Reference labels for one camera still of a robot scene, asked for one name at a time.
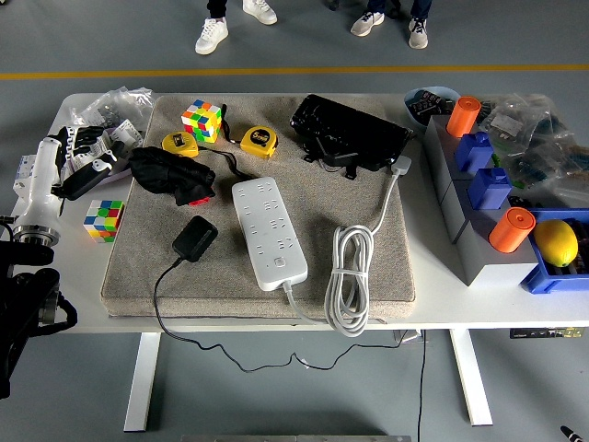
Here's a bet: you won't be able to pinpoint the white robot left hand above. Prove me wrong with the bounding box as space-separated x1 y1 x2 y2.
12 124 128 231

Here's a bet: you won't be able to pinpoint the black plug adapter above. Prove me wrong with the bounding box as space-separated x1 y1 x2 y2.
171 215 219 264

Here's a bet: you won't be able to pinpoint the white power strip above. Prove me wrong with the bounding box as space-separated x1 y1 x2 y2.
230 176 310 293

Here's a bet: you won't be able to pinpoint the white circuit breaker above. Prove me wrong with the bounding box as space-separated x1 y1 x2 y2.
12 154 40 202

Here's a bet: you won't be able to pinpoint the colourful puzzle cube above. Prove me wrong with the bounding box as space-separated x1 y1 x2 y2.
180 99 225 145
83 199 126 243

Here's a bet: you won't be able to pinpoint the black table control panel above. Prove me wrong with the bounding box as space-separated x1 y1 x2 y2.
509 327 582 341

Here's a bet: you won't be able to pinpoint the clear bags of small parts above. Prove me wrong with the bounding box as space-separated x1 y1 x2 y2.
68 86 156 139

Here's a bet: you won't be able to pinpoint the black cloth pouch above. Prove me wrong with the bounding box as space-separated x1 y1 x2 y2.
127 145 216 208

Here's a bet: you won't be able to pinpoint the white table leg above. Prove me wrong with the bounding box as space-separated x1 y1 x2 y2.
449 329 494 427
123 331 161 433

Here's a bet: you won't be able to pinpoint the yellow tape measure black window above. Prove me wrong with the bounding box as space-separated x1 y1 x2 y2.
160 130 200 158

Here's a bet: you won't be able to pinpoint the blue plastic bin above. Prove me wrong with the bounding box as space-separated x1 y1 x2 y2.
520 207 589 296

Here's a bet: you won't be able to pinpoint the grey box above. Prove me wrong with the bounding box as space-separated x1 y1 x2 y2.
436 174 479 240
453 209 540 287
422 113 496 185

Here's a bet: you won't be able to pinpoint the yellow lemon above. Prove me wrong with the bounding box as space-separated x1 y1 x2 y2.
533 219 580 268

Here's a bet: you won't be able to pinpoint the orange cylinder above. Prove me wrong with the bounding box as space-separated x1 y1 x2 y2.
488 206 537 254
446 95 483 138

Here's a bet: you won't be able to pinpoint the yellow tape measure 5m label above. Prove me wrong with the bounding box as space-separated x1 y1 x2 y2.
239 124 281 161

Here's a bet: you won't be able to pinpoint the person's white shoe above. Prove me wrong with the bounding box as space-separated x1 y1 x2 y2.
194 17 230 55
242 0 279 26

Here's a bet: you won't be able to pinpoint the blue block with knob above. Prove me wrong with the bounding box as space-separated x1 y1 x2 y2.
454 131 496 176
467 167 513 212

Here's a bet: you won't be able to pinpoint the grey-brown mat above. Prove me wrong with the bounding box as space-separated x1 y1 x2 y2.
99 94 418 323

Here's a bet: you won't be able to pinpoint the clear bags of electronic parts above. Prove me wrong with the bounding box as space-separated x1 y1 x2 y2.
478 93 589 211

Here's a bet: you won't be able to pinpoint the glossy black box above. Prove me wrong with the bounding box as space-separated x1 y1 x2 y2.
288 93 414 172

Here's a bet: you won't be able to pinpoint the light blue bowl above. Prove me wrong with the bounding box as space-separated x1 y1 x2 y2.
403 86 461 133

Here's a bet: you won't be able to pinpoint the black circuit boards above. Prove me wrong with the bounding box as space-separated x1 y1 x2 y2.
409 90 456 116

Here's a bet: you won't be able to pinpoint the person's grey shoe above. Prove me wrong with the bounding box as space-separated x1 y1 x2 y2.
407 17 429 50
350 11 386 38

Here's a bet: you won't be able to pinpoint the black hanging cable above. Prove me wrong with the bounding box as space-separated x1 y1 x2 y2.
416 329 427 442

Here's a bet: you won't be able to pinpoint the thin black adapter cord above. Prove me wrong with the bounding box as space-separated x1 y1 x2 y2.
152 257 418 372

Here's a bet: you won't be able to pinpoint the white coiled power cord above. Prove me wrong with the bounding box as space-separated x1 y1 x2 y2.
282 154 414 340

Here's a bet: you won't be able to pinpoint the black bracket with straps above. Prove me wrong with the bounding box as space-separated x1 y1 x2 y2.
301 137 360 181

